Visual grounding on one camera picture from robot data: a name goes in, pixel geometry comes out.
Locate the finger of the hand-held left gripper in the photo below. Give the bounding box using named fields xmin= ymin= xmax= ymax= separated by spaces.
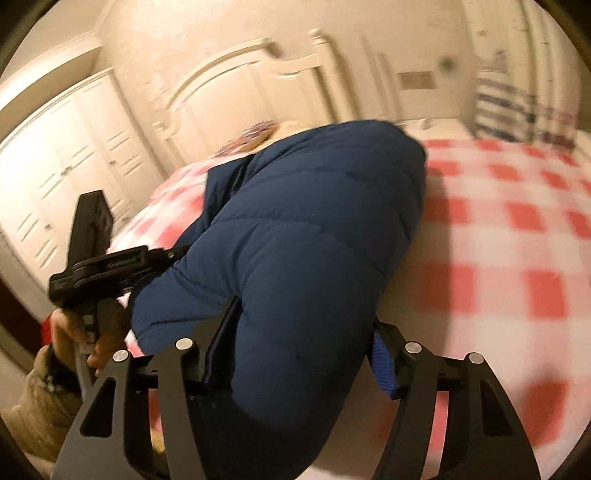
xmin=148 ymin=246 xmax=191 ymax=271

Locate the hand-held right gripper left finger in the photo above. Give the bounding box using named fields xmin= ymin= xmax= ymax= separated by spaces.
xmin=54 ymin=295 xmax=243 ymax=480

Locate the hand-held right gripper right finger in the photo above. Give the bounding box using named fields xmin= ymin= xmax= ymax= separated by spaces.
xmin=367 ymin=318 xmax=542 ymax=480

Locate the navy blue puffer jacket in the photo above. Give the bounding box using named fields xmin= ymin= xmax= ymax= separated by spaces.
xmin=127 ymin=120 xmax=428 ymax=480

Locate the person's left forearm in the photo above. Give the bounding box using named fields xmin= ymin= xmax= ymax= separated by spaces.
xmin=8 ymin=345 xmax=95 ymax=462

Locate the person's left hand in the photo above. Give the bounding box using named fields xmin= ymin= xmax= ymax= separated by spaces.
xmin=50 ymin=302 xmax=132 ymax=376

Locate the red object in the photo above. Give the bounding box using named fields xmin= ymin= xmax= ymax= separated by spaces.
xmin=41 ymin=316 xmax=63 ymax=344

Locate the cream wardrobe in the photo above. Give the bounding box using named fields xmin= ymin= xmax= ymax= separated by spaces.
xmin=0 ymin=68 xmax=164 ymax=282

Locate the colourful patterned cushion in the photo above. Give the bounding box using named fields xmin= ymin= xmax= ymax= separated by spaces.
xmin=221 ymin=121 xmax=279 ymax=151

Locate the red white checkered blanket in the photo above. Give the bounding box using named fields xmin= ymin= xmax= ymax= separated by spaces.
xmin=106 ymin=136 xmax=591 ymax=480

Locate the cream wooden headboard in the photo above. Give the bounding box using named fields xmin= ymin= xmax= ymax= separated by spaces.
xmin=152 ymin=28 xmax=354 ymax=163

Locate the pale striped curtain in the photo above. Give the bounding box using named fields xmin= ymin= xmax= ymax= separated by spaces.
xmin=464 ymin=0 xmax=587 ymax=145

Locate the wall switch plate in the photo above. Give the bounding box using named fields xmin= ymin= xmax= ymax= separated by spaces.
xmin=397 ymin=71 xmax=437 ymax=92

